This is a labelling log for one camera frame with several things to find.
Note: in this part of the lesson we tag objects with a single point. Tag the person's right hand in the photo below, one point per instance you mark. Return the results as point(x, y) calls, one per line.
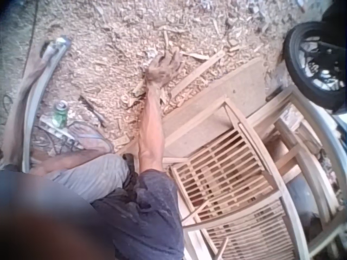
point(160, 71)

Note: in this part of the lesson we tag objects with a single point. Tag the person's right fingers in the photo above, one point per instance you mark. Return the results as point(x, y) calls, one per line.
point(170, 61)

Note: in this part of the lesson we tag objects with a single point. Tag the long wooden strip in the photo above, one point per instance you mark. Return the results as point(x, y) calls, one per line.
point(200, 71)

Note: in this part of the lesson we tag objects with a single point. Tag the short wood offcut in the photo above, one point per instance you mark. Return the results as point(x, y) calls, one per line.
point(138, 89)

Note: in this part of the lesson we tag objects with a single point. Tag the heap of wood shavings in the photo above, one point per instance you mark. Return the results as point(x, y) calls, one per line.
point(114, 46)

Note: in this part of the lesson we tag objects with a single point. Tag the flat plywood board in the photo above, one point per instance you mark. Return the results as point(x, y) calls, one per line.
point(233, 89)

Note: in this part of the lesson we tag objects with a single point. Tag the green drink can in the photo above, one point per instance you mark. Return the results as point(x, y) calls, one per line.
point(60, 116)

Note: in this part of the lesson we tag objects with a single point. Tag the black motorcycle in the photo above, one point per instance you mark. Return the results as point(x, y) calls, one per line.
point(295, 67)

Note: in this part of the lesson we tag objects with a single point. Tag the slatted wooden chair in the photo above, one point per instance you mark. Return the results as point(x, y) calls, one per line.
point(230, 173)

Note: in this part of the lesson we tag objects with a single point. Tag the person's legs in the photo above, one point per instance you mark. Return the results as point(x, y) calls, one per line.
point(95, 176)

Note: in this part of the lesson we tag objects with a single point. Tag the long brown wooden plank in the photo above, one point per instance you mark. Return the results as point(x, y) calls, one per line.
point(20, 108)

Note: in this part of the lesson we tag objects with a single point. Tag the curved grey wooden rail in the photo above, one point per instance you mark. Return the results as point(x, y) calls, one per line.
point(38, 97)

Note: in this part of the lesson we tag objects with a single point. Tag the unfinished wooden chair frame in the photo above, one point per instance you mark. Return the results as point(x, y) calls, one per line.
point(311, 151)

